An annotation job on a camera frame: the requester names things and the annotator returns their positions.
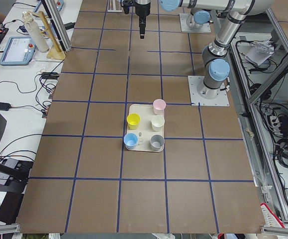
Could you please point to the crumpled white paper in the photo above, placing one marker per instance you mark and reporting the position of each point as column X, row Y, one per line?
column 260, row 51

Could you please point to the black power adapter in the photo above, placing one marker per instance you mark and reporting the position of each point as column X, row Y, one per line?
column 5, row 106

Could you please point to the white thermos bottle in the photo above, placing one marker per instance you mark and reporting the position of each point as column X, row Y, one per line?
column 34, row 31

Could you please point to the yellow plastic cup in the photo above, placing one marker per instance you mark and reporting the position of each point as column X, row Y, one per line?
column 133, row 121

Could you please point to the aluminium frame post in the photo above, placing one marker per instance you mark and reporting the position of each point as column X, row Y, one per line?
column 57, row 23

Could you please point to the blue teach pendant tablet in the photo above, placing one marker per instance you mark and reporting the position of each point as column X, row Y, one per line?
column 18, row 51

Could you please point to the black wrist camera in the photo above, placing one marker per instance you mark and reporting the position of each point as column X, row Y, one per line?
column 126, row 5

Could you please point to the pink plastic cup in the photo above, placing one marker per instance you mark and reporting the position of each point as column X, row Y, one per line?
column 159, row 106

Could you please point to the cream plastic cup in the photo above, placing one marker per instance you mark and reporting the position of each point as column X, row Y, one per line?
column 157, row 122

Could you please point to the light blue plastic cup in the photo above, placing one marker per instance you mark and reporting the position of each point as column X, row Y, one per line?
column 130, row 140

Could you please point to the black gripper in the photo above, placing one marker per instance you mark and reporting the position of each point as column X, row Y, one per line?
column 142, row 10

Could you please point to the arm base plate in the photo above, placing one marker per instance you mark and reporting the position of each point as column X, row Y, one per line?
column 201, row 95
column 185, row 29

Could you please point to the grey plastic cup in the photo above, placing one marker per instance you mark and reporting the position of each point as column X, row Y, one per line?
column 157, row 142

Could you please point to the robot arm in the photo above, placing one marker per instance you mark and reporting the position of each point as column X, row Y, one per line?
column 197, row 18
column 217, row 69

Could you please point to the wooden cup rack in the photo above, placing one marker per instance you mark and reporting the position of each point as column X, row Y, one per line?
column 55, row 52

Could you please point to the cream plastic tray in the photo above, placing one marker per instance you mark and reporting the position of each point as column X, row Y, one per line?
column 144, row 132

